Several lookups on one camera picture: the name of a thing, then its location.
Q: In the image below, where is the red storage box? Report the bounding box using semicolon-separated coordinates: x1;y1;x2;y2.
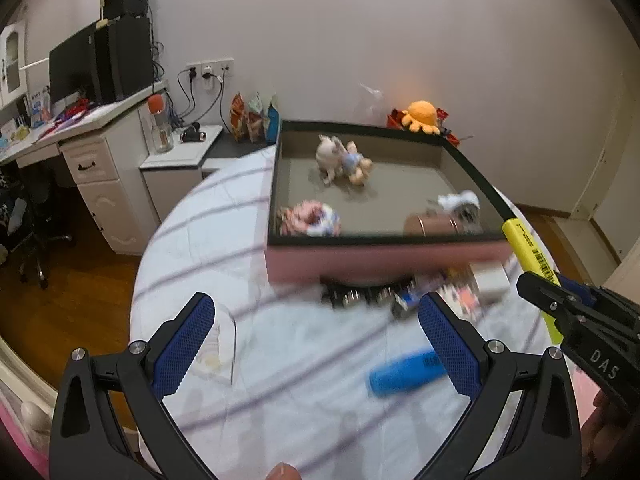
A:
386;107;463;148

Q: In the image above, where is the small white box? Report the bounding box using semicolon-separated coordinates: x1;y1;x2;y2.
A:
472;265;510;303

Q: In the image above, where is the dark purple flat pack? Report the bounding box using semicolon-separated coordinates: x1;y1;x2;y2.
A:
392;275;441;318

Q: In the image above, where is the rose gold metal cup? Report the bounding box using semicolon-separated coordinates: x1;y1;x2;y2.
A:
404;211;461;237

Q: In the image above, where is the white wall socket strip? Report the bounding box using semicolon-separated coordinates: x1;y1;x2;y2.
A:
186;58;233;78

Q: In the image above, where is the clear bottle with orange cap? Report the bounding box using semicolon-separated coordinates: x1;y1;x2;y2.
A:
147;94;175;153

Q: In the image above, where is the white desk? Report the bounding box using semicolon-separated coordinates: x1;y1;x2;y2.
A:
0;82;168;256

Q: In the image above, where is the white door frame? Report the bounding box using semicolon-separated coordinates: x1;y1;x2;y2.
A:
570;135;631;281

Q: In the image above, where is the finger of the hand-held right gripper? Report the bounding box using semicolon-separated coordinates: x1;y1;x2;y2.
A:
552;275;608;311
516;272;601;347

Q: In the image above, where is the small bear plush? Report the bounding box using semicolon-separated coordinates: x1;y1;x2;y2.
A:
340;141;375;186

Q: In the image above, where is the black monitor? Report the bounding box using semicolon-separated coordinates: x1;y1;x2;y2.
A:
48;20;101;106

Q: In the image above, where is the orange octopus plush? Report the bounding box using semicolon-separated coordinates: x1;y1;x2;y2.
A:
402;100;442;135

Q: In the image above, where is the black power cable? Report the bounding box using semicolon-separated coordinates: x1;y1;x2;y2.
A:
176;69;226;128

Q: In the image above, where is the pale pink pig plush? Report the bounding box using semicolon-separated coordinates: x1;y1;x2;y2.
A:
315;135;348;183

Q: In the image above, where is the white glass-door cabinet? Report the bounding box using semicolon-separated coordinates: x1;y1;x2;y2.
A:
0;22;28;108

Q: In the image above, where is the black flower hair clip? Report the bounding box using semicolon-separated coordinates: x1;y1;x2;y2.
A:
320;280;401;311

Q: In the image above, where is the blue snack bag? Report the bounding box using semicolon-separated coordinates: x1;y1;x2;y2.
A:
265;95;282;143

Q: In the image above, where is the clear plastic bag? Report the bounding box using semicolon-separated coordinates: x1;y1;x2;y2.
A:
357;82;386;121

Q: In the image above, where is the yellow highlighter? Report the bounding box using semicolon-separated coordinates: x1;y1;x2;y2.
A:
501;217;563;346

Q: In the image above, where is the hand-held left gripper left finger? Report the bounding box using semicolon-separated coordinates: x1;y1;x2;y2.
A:
48;291;217;480

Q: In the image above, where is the orange snack bag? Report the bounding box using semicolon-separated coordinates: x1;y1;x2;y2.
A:
229;94;248;142

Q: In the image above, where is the person's right hand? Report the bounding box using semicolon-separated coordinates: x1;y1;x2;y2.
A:
581;390;632;480

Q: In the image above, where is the blue highlighter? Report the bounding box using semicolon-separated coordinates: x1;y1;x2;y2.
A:
369;350;446;398

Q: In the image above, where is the black office chair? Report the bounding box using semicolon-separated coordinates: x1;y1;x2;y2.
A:
0;165;78;291

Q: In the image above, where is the white striped quilt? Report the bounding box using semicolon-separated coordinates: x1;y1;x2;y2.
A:
129;152;583;480

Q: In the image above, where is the white bedside cabinet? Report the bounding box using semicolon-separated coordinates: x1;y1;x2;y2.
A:
139;125;278;221

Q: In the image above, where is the pink purple block figure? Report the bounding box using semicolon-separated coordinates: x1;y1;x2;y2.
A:
280;201;343;238

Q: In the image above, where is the pink fluffy cloth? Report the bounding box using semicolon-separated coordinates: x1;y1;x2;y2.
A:
0;375;51;480

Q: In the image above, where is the red desk item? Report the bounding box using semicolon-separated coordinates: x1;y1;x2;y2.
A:
55;100;96;123

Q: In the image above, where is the white small toy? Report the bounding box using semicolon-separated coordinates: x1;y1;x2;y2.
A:
437;190;483;226

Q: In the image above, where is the black computer tower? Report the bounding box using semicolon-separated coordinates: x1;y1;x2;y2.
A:
92;15;155;103

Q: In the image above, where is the white pink block figure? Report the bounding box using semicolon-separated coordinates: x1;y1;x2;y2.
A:
440;280;483;321

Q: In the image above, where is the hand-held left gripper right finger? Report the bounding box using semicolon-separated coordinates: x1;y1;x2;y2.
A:
417;292;583;480

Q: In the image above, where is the pink box with black rim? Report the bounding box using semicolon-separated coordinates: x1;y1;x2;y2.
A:
264;120;513;286

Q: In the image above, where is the blue white carton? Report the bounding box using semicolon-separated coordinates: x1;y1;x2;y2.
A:
29;87;51;128

